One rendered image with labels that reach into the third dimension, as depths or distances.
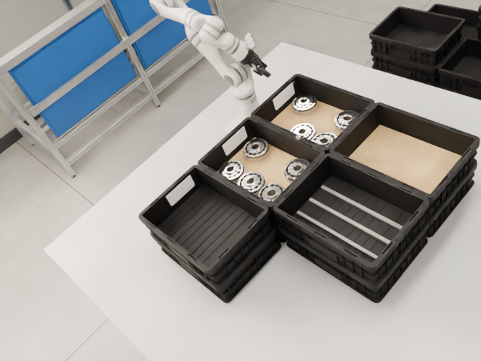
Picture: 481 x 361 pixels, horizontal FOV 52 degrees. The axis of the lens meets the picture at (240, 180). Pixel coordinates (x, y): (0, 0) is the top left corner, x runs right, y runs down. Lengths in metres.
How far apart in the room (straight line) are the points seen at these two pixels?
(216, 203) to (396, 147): 0.69
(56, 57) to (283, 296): 2.24
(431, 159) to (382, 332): 0.62
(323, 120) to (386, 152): 0.31
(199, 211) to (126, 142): 1.93
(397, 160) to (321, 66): 0.86
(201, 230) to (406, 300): 0.73
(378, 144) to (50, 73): 2.19
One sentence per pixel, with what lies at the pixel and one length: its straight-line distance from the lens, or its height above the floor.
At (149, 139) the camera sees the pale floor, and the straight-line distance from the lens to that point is 3.63.
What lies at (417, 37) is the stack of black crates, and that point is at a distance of 3.00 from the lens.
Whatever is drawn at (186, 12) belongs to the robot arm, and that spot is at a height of 1.29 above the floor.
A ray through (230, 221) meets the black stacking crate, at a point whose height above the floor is 0.83.
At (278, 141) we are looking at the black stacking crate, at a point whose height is 0.87.
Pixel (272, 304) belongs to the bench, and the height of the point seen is 0.70.
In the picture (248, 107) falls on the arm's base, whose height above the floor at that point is 0.83.
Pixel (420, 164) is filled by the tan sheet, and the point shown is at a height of 0.83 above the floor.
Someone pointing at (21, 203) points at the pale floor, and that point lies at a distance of 3.81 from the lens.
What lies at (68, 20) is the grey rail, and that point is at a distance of 3.36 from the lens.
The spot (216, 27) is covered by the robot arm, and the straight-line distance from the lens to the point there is 1.93.
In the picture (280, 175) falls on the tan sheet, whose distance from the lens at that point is 1.86.
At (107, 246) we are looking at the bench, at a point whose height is 0.70.
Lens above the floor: 2.18
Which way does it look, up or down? 46 degrees down
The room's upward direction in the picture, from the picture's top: 22 degrees counter-clockwise
